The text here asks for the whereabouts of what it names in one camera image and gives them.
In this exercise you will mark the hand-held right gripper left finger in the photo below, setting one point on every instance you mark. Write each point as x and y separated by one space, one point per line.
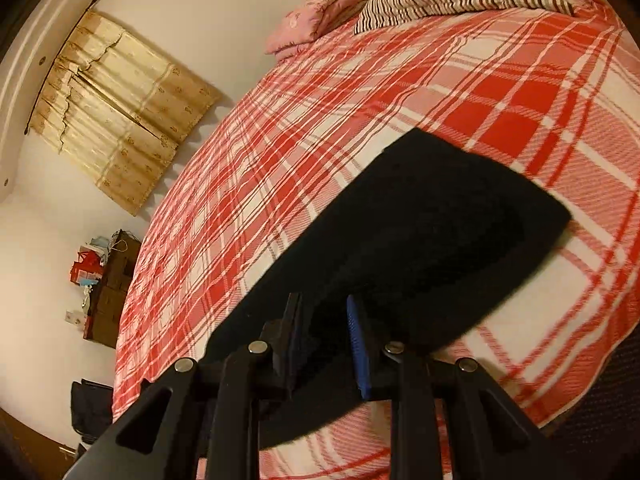
292 360

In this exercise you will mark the brown wooden door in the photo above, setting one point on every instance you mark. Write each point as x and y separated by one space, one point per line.
30 440

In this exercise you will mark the bed with red plaid sheet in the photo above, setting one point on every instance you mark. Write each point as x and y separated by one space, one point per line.
300 160

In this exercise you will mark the black pants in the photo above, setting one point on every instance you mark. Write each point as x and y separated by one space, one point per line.
425 240

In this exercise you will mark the pink folded blanket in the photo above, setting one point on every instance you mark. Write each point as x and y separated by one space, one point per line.
310 20

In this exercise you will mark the red gift bag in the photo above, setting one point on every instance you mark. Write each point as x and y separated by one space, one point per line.
85 267

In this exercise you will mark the dark wooden desk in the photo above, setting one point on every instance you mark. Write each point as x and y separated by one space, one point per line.
110 300

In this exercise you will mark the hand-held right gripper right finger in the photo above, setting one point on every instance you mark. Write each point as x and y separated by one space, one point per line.
360 360

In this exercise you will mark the black folding chair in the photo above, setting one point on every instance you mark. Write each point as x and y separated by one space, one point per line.
90 405

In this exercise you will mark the beige floral window curtain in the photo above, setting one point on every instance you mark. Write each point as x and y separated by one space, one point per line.
125 125

